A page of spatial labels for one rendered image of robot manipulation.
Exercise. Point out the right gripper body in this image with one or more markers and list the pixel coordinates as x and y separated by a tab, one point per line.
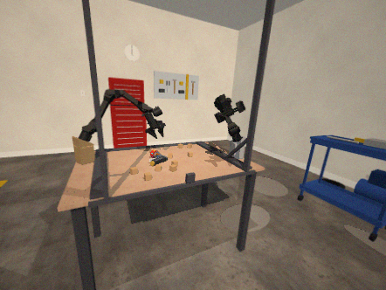
228	109

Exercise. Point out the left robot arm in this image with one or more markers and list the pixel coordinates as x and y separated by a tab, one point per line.
108	98

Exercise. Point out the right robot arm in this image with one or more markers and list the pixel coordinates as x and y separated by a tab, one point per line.
221	104

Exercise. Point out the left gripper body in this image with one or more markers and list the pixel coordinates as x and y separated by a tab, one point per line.
152	123

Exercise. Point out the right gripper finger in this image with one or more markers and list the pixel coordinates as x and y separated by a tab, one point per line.
240	107
219	115

